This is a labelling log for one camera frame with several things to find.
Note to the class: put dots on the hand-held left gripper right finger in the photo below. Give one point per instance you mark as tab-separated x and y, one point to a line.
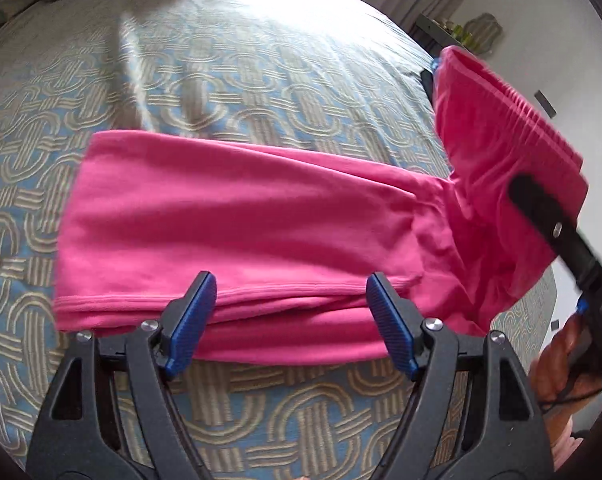
391	325

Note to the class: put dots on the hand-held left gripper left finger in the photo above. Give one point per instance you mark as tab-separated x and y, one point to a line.
188	325

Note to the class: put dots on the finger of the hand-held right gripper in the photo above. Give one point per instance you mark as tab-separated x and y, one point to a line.
551	220

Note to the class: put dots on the pink pants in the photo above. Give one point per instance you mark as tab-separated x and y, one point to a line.
231	220

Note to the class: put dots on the person's right hand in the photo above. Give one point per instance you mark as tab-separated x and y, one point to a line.
553	365

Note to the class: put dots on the folded black garment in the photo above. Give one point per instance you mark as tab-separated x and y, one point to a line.
427	82

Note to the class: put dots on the green items on shelf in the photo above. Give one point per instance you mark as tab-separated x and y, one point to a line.
461	30

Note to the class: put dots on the patterned blue beige bedspread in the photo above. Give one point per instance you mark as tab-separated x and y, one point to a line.
181	85

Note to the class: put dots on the grey wall plate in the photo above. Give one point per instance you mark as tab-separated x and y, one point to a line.
544	103

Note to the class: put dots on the dark wall shelf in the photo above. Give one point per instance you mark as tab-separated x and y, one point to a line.
433	30

